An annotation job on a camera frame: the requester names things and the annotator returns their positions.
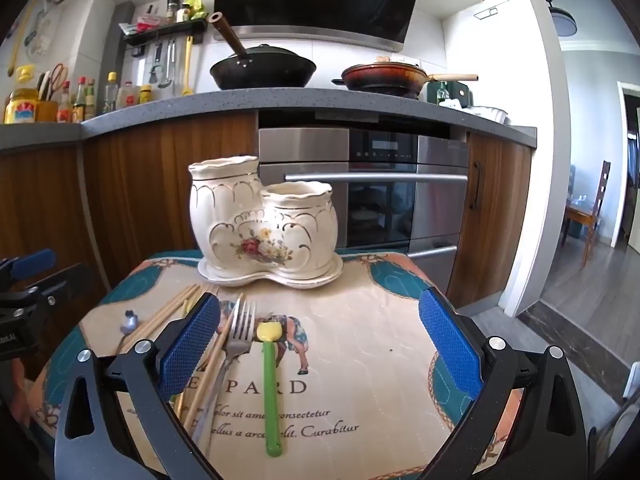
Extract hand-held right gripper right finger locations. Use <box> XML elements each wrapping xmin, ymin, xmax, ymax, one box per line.
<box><xmin>417</xmin><ymin>287</ymin><xmax>588</xmax><ymax>480</ymax></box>

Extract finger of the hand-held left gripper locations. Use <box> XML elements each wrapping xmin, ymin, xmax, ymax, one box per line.
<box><xmin>27</xmin><ymin>264</ymin><xmax>96</xmax><ymax>320</ymax></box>
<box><xmin>0</xmin><ymin>249</ymin><xmax>56</xmax><ymax>286</ymax></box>

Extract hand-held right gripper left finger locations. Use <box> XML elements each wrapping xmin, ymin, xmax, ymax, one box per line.
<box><xmin>54</xmin><ymin>292</ymin><xmax>223</xmax><ymax>480</ymax></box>

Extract wooden chopstick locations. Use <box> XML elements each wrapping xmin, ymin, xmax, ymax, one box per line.
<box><xmin>180</xmin><ymin>340</ymin><xmax>221</xmax><ymax>431</ymax></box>
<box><xmin>192</xmin><ymin>305</ymin><xmax>237</xmax><ymax>411</ymax></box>
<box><xmin>135</xmin><ymin>285</ymin><xmax>206</xmax><ymax>346</ymax></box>
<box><xmin>116</xmin><ymin>284</ymin><xmax>197</xmax><ymax>353</ymax></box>

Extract metal fork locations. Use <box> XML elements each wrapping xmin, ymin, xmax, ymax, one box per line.
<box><xmin>190</xmin><ymin>296</ymin><xmax>257</xmax><ymax>443</ymax></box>

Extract small metal spoon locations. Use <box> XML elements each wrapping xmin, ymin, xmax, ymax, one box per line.
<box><xmin>119</xmin><ymin>309</ymin><xmax>142</xmax><ymax>336</ymax></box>

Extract yellow-tipped green spatula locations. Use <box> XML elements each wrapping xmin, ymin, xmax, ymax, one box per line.
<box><xmin>256</xmin><ymin>322</ymin><xmax>282</xmax><ymax>457</ymax></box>

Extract white floral ceramic utensil holder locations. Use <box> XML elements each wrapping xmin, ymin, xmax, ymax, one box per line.
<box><xmin>188</xmin><ymin>156</ymin><xmax>338</xmax><ymax>277</ymax></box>

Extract printed tablecloth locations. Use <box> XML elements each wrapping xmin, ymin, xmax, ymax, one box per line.
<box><xmin>27</xmin><ymin>249</ymin><xmax>528</xmax><ymax>480</ymax></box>

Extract white ceramic saucer tray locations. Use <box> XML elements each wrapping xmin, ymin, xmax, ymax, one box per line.
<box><xmin>197</xmin><ymin>255</ymin><xmax>345</xmax><ymax>288</ymax></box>

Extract yellow lidded seasoning jar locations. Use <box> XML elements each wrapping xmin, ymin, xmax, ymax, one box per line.
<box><xmin>4</xmin><ymin>65</ymin><xmax>40</xmax><ymax>124</ymax></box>

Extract row of condiment bottles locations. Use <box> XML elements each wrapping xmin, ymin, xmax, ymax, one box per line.
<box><xmin>56</xmin><ymin>72</ymin><xmax>153</xmax><ymax>123</ymax></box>

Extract wooden chair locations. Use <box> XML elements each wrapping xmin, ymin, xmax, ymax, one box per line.
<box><xmin>560</xmin><ymin>160</ymin><xmax>612</xmax><ymax>267</ymax></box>

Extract stainless steel oven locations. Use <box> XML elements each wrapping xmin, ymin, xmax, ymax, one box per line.
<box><xmin>258</xmin><ymin>127</ymin><xmax>471</xmax><ymax>293</ymax></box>

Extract white bowl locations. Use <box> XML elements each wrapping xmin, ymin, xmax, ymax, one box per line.
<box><xmin>465</xmin><ymin>105</ymin><xmax>509</xmax><ymax>124</ymax></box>

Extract hanging metal ladle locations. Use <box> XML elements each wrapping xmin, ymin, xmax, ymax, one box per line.
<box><xmin>159</xmin><ymin>40</ymin><xmax>177</xmax><ymax>90</ymax></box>

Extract green kitchen appliance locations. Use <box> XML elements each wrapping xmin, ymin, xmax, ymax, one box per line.
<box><xmin>425</xmin><ymin>82</ymin><xmax>471</xmax><ymax>107</ymax></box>

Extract gas stove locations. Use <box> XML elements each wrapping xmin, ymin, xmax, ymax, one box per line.
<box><xmin>350</xmin><ymin>87</ymin><xmax>422</xmax><ymax>100</ymax></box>

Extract grey kitchen countertop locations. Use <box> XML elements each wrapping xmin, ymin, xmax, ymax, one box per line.
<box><xmin>0</xmin><ymin>87</ymin><xmax>538</xmax><ymax>152</ymax></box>

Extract red-brown frying pan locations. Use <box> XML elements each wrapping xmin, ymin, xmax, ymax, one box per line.
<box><xmin>331</xmin><ymin>62</ymin><xmax>478</xmax><ymax>98</ymax></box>

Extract black wok lid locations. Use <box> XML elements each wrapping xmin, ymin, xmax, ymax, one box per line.
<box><xmin>240</xmin><ymin>44</ymin><xmax>301</xmax><ymax>57</ymax></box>

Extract ceiling lamp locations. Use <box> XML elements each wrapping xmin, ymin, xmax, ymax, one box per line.
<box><xmin>542</xmin><ymin>0</ymin><xmax>578</xmax><ymax>38</ymax></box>

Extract red handled scissors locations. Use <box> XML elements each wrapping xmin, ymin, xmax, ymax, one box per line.
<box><xmin>49</xmin><ymin>62</ymin><xmax>71</xmax><ymax>102</ymax></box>

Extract black wall spice rack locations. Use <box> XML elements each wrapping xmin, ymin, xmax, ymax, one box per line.
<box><xmin>120</xmin><ymin>20</ymin><xmax>208</xmax><ymax>47</ymax></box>

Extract black wok with wooden handle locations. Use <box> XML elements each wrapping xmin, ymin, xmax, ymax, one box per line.
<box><xmin>207</xmin><ymin>11</ymin><xmax>317</xmax><ymax>91</ymax></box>

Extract wall wire holder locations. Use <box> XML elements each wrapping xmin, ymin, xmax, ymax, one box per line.
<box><xmin>475</xmin><ymin>0</ymin><xmax>511</xmax><ymax>21</ymax></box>

